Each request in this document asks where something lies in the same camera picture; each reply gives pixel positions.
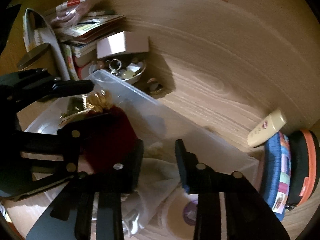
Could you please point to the red velvet pouch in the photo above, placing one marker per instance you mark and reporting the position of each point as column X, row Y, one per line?
column 112, row 140

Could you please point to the translucent white small jar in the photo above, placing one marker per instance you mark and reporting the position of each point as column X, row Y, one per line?
column 46, row 128

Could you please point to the black orange round case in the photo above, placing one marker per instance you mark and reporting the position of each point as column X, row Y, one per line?
column 303, row 165

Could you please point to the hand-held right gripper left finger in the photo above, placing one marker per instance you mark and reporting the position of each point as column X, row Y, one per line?
column 136, row 160

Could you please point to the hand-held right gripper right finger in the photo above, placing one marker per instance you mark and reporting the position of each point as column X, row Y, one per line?
column 182, row 160

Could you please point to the small white box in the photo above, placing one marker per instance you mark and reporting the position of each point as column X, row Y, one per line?
column 120, row 45

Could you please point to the dark green small object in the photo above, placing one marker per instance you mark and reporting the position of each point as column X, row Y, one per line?
column 75, row 105

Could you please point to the blue zip pouch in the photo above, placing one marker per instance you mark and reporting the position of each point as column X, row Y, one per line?
column 277, row 175

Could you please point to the clear plastic storage box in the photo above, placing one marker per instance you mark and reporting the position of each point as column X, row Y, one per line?
column 160, row 120

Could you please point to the white bookend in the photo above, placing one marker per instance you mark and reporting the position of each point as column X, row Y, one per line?
column 50, row 42

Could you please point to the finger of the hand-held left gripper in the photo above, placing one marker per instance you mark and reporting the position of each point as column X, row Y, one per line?
column 87, row 127
column 75, row 87

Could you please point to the pink snack packet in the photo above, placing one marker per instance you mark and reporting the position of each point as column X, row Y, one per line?
column 72, row 10

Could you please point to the bowl of trinkets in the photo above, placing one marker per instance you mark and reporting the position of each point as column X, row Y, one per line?
column 125, row 72

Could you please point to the small trinkets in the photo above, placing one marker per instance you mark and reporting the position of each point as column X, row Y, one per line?
column 155, row 86

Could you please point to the round brown disc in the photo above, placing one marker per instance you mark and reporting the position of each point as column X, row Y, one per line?
column 33, row 55

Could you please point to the cream plastic jar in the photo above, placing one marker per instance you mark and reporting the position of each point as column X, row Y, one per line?
column 172, row 212

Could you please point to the cream tube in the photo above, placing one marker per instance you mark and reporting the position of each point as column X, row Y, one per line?
column 266, row 128

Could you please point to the stack of booklets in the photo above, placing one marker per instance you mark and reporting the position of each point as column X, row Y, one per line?
column 92, row 30

